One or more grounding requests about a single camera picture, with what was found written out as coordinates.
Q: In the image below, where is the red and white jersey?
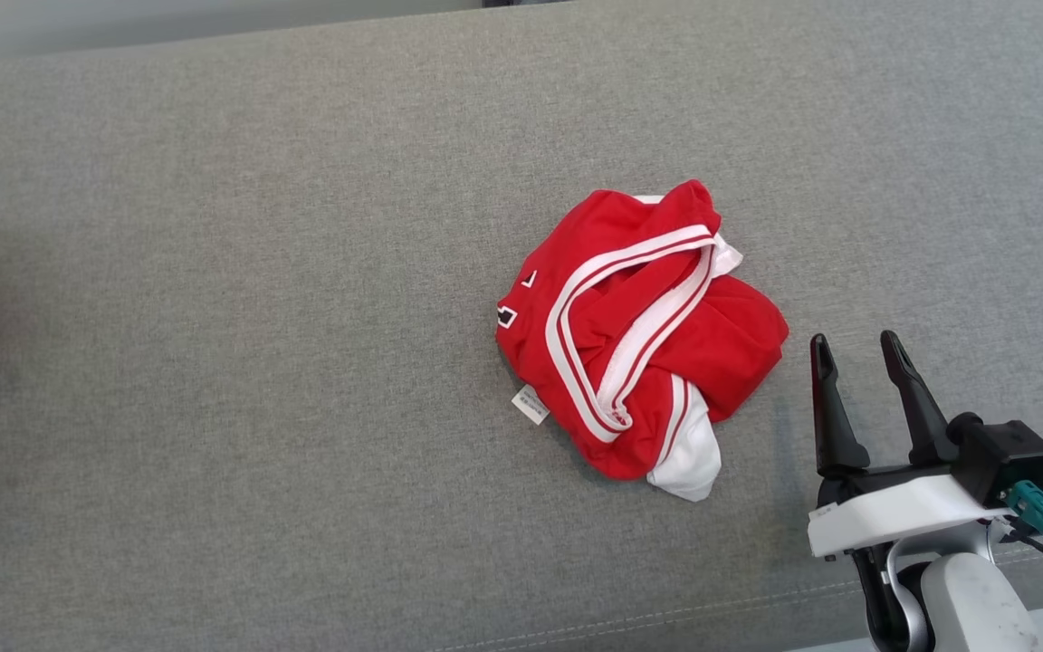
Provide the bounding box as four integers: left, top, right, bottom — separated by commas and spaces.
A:
495, 179, 790, 503

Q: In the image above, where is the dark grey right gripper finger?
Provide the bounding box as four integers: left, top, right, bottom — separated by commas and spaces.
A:
809, 333, 871, 478
880, 330, 959, 467

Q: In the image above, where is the grey fabric sofa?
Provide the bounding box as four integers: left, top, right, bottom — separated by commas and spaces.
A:
0, 0, 1043, 652

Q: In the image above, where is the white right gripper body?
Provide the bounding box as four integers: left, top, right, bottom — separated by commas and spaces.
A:
807, 462, 1016, 558

